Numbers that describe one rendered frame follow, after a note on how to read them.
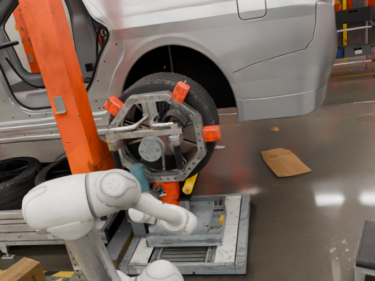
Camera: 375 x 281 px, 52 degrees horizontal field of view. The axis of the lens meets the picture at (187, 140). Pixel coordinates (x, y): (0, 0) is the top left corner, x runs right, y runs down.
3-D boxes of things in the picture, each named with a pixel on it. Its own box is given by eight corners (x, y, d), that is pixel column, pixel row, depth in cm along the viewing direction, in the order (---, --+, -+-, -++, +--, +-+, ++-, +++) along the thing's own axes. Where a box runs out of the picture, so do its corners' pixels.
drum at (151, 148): (173, 146, 225) (168, 124, 220) (164, 161, 206) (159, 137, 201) (150, 148, 228) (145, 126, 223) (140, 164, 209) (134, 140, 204)
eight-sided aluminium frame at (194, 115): (211, 174, 227) (197, 86, 208) (210, 179, 221) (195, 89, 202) (126, 179, 240) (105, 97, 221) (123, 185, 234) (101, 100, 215)
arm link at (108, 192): (138, 169, 119) (95, 178, 119) (130, 156, 102) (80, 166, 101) (146, 210, 116) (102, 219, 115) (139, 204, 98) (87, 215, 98)
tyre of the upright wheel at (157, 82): (240, 133, 241) (175, 49, 228) (238, 149, 220) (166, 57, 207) (163, 183, 266) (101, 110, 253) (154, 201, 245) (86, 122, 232)
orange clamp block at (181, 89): (184, 100, 214) (191, 86, 210) (181, 103, 206) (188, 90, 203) (173, 94, 213) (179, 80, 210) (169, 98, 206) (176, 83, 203)
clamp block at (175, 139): (183, 138, 200) (182, 129, 198) (180, 145, 192) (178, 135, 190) (174, 139, 201) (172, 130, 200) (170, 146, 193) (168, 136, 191)
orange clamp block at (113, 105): (125, 103, 221) (113, 95, 220) (120, 108, 214) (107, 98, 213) (119, 112, 224) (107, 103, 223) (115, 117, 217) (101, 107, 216)
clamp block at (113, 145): (123, 143, 208) (121, 134, 206) (118, 150, 200) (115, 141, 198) (115, 144, 209) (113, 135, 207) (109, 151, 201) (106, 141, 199)
